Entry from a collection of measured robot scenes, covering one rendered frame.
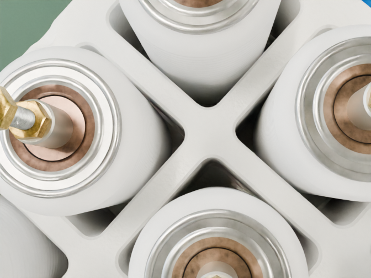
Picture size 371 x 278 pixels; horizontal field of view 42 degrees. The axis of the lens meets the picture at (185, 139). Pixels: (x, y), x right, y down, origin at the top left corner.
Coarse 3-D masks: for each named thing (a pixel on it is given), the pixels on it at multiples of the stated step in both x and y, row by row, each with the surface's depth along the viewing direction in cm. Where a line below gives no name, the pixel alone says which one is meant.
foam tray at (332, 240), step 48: (96, 0) 34; (288, 0) 35; (336, 0) 33; (96, 48) 34; (288, 48) 33; (144, 96) 43; (240, 96) 33; (192, 144) 33; (240, 144) 33; (144, 192) 33; (288, 192) 32; (96, 240) 33; (336, 240) 32
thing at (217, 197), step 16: (192, 192) 27; (208, 192) 26; (224, 192) 26; (240, 192) 26; (176, 208) 26; (192, 208) 25; (208, 208) 25; (224, 208) 25; (240, 208) 25; (256, 208) 25; (272, 208) 26; (160, 224) 26; (272, 224) 25; (288, 224) 26; (144, 240) 26; (288, 240) 25; (144, 256) 25; (288, 256) 25; (304, 256) 26; (304, 272) 25
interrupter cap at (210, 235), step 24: (192, 216) 25; (216, 216) 25; (240, 216) 25; (168, 240) 25; (192, 240) 25; (216, 240) 25; (240, 240) 25; (264, 240) 25; (168, 264) 25; (192, 264) 25; (240, 264) 25; (264, 264) 25; (288, 264) 24
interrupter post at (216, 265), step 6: (210, 264) 24; (216, 264) 24; (222, 264) 24; (228, 264) 25; (204, 270) 23; (210, 270) 23; (216, 270) 22; (222, 270) 23; (228, 270) 23; (234, 270) 25; (198, 276) 23; (204, 276) 22; (210, 276) 22; (222, 276) 22; (228, 276) 22; (234, 276) 23
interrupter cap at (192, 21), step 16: (144, 0) 26; (160, 0) 26; (176, 0) 26; (192, 0) 26; (208, 0) 26; (224, 0) 26; (240, 0) 26; (256, 0) 26; (160, 16) 26; (176, 16) 26; (192, 16) 26; (208, 16) 26; (224, 16) 26; (240, 16) 26; (192, 32) 26; (208, 32) 26
